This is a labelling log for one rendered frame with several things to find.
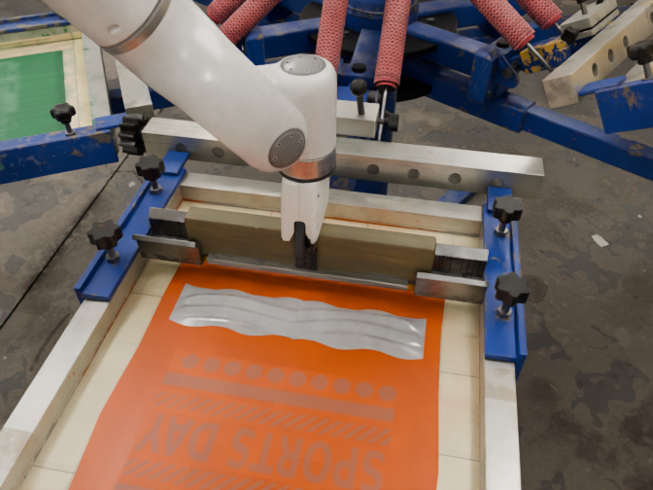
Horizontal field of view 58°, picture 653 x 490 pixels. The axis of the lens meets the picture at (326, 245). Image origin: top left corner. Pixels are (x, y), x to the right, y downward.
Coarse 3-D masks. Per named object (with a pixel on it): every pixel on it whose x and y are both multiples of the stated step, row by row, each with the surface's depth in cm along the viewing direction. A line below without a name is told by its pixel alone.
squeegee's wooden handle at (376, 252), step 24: (192, 216) 83; (216, 216) 83; (240, 216) 83; (264, 216) 83; (192, 240) 86; (216, 240) 85; (240, 240) 84; (264, 240) 83; (336, 240) 80; (360, 240) 80; (384, 240) 79; (408, 240) 79; (432, 240) 79; (336, 264) 84; (360, 264) 83; (384, 264) 82; (408, 264) 81; (432, 264) 80
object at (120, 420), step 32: (224, 288) 87; (256, 288) 87; (288, 288) 87; (160, 320) 83; (160, 352) 79; (224, 352) 79; (256, 352) 79; (128, 384) 75; (128, 416) 72; (96, 448) 69; (128, 448) 69; (96, 480) 66
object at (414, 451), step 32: (320, 288) 87; (352, 288) 87; (384, 288) 87; (288, 352) 79; (320, 352) 79; (352, 352) 79; (416, 384) 75; (416, 416) 72; (416, 448) 69; (416, 480) 66
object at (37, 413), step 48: (192, 192) 100; (240, 192) 98; (336, 192) 98; (480, 240) 93; (96, 336) 78; (480, 336) 80; (48, 384) 71; (480, 384) 74; (0, 432) 67; (48, 432) 70; (480, 432) 70; (0, 480) 63; (480, 480) 66
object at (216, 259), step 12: (228, 264) 86; (240, 264) 86; (252, 264) 85; (264, 264) 85; (276, 264) 85; (288, 264) 85; (312, 276) 84; (324, 276) 84; (336, 276) 83; (348, 276) 83; (360, 276) 83; (372, 276) 83; (384, 276) 83; (396, 288) 83
